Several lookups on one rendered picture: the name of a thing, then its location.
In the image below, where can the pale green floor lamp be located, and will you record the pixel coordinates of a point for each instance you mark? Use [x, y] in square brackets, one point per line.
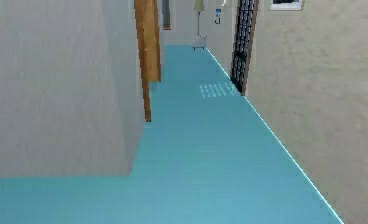
[198, 10]

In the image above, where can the white framed wall picture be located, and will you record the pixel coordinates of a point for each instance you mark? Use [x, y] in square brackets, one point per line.
[286, 4]

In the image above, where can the black lattice room door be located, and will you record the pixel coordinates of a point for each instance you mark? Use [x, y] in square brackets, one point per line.
[242, 43]

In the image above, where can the small white side table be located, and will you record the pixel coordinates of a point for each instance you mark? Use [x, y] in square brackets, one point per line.
[199, 42]

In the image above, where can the small blue wall picture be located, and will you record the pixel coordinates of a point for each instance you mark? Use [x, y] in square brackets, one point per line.
[218, 16]

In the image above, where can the brown wooden room door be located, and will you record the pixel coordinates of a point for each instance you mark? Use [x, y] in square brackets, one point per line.
[148, 40]

